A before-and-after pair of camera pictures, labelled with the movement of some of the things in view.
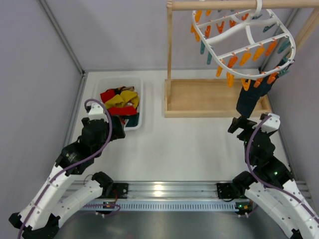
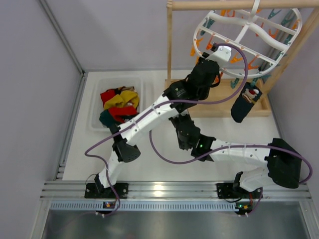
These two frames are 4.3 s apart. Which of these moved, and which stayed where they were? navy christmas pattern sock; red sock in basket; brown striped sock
Moved: navy christmas pattern sock
Stayed: brown striped sock; red sock in basket
